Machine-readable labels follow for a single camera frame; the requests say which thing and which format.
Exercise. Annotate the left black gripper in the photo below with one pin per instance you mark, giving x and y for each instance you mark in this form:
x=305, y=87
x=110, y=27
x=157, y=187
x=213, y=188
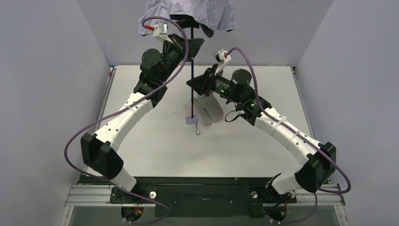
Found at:
x=183, y=41

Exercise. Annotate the pink umbrella case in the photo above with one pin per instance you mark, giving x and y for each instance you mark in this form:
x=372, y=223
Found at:
x=208, y=109

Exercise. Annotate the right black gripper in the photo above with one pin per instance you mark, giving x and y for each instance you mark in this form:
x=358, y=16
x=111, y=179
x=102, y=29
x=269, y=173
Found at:
x=207, y=83

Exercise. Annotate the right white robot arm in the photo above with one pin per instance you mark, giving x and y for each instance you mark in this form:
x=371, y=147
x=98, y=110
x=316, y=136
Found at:
x=314, y=157

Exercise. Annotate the lavender folding umbrella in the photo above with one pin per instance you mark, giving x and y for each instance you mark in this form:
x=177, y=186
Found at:
x=208, y=15

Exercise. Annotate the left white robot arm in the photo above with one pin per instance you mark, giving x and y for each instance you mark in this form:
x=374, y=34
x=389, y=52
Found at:
x=99, y=150

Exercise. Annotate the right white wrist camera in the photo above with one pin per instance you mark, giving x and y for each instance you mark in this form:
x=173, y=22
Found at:
x=222, y=59

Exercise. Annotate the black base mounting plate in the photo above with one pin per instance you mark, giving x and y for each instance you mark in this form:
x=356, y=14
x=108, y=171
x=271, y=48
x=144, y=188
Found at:
x=200, y=197

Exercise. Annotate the aluminium extrusion rail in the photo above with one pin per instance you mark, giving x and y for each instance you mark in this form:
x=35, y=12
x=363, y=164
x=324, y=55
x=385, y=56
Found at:
x=162, y=145

